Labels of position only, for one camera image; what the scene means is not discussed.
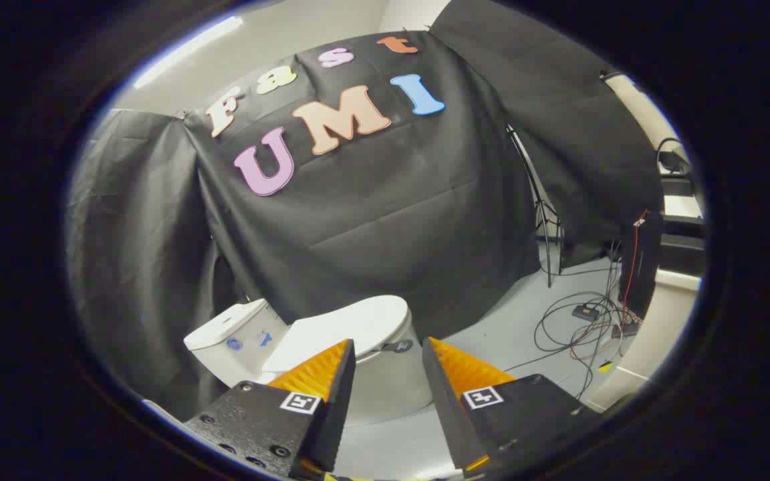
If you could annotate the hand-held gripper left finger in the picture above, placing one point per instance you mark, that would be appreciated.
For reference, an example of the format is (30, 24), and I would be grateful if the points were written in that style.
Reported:
(338, 407)

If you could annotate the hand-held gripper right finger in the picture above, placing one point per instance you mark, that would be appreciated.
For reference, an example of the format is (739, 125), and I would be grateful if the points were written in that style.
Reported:
(445, 407)

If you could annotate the white toilet lid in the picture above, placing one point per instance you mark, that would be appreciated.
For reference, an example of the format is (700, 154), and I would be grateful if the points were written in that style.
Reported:
(345, 327)

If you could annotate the white ceramic toilet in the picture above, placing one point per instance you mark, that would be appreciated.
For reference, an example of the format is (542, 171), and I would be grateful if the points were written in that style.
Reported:
(224, 364)

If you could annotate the small black floor box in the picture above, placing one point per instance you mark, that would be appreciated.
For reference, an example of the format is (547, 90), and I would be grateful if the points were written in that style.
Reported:
(585, 311)

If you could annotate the black tripod stand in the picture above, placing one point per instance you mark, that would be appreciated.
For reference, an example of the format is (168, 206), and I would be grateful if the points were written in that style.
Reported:
(549, 257)

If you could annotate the black backdrop cloth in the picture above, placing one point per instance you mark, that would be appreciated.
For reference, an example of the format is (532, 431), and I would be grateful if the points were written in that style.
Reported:
(138, 254)
(392, 220)
(559, 133)

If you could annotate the white table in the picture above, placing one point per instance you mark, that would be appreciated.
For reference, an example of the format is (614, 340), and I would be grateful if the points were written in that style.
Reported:
(659, 327)

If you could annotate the black leaning panel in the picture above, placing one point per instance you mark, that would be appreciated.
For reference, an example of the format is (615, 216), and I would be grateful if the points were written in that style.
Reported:
(646, 267)

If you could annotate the large black box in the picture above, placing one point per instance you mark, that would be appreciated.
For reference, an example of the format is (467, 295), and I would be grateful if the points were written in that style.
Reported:
(682, 254)

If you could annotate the grey curved band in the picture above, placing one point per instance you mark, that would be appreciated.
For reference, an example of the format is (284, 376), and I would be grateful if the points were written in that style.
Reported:
(671, 160)

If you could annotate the white panel with black edge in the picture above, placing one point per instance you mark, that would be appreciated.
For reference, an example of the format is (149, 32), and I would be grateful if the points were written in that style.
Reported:
(646, 113)

